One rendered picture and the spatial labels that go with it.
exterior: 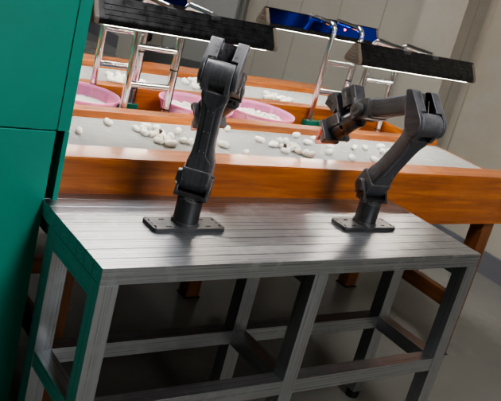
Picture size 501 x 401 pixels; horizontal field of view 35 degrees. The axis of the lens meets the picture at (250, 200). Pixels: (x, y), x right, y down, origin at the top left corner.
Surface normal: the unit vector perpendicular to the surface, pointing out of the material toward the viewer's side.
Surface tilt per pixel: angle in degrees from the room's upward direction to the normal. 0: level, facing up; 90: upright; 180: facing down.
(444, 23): 90
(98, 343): 90
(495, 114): 90
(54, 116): 90
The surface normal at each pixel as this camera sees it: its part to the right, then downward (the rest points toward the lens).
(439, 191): 0.54, 0.40
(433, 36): -0.80, -0.02
